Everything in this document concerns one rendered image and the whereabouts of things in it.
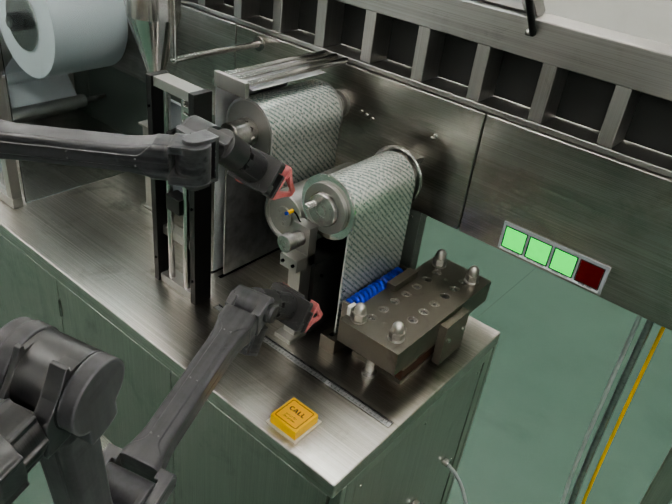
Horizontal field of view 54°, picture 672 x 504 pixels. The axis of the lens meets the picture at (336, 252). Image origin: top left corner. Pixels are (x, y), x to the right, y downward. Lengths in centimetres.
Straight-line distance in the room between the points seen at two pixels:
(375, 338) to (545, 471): 143
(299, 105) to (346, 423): 71
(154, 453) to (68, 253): 98
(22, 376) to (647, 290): 120
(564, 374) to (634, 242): 176
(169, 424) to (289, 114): 77
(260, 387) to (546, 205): 73
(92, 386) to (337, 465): 78
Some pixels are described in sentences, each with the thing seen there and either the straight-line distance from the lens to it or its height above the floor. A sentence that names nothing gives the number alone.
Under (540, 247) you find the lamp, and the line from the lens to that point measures 153.
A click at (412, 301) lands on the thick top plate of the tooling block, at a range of 154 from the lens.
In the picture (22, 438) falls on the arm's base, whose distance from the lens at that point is 63.
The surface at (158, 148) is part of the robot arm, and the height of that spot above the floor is 148.
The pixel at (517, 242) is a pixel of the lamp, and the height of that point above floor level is 118.
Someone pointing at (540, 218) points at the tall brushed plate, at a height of 126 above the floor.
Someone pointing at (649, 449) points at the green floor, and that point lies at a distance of 300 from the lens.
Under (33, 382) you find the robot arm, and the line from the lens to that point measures 64.
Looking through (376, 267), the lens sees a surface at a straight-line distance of 156.
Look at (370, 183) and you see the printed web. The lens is 142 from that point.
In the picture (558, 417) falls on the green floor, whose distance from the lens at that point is 294.
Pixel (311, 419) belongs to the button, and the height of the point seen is 92.
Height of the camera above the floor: 192
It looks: 32 degrees down
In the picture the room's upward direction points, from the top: 7 degrees clockwise
